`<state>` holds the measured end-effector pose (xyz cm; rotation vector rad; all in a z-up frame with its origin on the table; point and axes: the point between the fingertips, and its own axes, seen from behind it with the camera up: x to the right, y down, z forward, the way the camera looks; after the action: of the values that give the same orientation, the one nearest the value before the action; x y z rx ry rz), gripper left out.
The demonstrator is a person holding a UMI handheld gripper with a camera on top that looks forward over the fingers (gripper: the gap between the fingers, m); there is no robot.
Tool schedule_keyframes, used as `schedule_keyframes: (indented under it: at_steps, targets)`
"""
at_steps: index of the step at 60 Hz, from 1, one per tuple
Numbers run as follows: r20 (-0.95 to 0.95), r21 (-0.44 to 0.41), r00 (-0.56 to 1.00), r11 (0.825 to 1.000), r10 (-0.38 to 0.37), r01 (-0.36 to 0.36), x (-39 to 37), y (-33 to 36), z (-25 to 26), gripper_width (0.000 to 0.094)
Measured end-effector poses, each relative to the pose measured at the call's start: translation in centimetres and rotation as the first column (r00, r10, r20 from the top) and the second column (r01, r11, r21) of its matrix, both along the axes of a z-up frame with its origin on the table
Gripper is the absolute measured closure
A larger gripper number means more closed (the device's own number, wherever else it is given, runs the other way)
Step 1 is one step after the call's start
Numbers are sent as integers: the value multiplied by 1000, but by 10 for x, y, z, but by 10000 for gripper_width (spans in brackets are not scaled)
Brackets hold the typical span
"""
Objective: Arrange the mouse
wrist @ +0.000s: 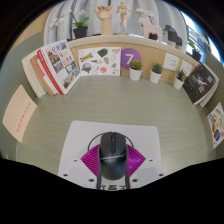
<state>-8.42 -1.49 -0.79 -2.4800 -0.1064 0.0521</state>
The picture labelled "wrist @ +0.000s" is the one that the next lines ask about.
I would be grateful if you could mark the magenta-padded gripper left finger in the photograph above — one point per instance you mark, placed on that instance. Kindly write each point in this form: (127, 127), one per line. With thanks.
(78, 173)

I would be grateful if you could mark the grey-green desk partition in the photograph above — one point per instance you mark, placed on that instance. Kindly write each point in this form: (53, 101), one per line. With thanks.
(11, 73)
(216, 66)

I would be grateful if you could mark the small plant in white pot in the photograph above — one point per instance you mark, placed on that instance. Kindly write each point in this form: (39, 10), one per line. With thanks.
(135, 74)
(155, 77)
(178, 83)

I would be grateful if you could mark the white sticker sheet with drawings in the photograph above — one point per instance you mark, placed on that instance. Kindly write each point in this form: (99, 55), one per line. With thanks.
(100, 61)

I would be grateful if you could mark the white orchid in black pot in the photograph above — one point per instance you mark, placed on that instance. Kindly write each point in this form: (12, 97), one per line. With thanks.
(80, 31)

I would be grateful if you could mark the brown book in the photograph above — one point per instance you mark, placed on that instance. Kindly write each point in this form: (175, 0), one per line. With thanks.
(40, 76)

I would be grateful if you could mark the black horse figurine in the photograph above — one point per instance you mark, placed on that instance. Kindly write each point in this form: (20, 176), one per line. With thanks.
(172, 35)

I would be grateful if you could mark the small white orchid black pot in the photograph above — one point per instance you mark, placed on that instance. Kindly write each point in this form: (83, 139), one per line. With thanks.
(145, 12)

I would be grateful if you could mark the thick white book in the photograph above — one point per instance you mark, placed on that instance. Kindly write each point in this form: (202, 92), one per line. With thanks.
(33, 78)
(27, 71)

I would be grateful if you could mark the wooden artist mannequin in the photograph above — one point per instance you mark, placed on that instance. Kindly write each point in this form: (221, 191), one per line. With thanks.
(124, 16)

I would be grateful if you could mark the pink horse figurine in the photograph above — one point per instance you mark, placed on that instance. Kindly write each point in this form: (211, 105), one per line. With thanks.
(151, 28)

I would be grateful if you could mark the purple round number sign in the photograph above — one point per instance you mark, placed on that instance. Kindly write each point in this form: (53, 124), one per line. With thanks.
(128, 58)

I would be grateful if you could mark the grey curtain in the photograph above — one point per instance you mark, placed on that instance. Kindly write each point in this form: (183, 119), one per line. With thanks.
(86, 10)

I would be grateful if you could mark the green plant in dark pot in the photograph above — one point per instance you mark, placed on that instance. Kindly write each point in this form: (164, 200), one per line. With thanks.
(196, 54)

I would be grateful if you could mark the red-spined photo cover book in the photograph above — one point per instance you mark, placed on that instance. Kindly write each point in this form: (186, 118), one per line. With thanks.
(63, 65)

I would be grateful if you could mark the wooden desk shelf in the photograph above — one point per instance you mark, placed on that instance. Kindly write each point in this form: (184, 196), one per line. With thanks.
(150, 50)

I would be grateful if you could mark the white printed mouse pad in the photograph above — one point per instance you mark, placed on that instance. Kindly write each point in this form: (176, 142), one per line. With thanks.
(83, 136)

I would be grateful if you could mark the dark grey computer mouse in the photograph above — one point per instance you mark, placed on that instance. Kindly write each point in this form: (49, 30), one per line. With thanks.
(113, 156)

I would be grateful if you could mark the colourful sticker card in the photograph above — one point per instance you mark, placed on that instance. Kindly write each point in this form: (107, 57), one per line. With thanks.
(216, 125)

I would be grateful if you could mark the white wall socket plate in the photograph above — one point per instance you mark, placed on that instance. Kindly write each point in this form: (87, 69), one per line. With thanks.
(186, 66)
(171, 62)

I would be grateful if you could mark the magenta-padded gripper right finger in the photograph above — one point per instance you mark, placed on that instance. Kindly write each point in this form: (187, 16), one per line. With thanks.
(146, 173)

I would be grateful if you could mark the window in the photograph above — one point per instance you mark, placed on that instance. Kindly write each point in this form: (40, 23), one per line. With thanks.
(196, 33)

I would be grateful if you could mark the black cover book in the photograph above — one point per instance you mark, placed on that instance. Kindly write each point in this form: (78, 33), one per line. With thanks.
(198, 83)

